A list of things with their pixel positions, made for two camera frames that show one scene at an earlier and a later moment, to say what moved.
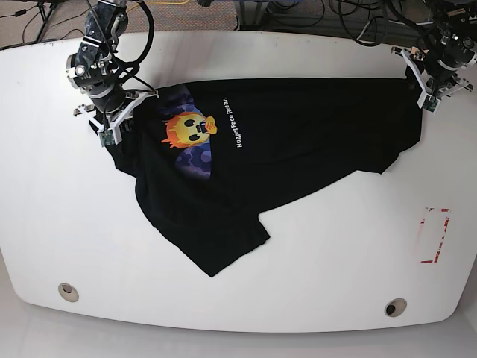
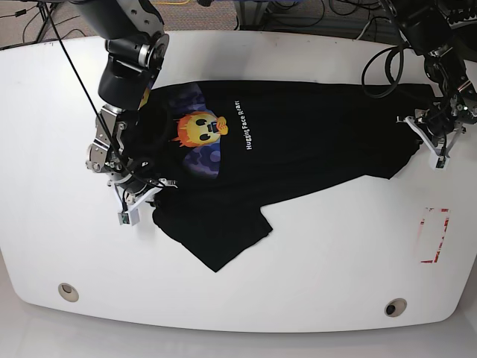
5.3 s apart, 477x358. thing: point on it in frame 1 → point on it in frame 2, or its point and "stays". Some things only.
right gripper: (434, 89) → (440, 130)
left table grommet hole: (68, 291) stays
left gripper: (107, 123) → (131, 190)
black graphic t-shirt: (213, 156) stays
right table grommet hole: (396, 307) stays
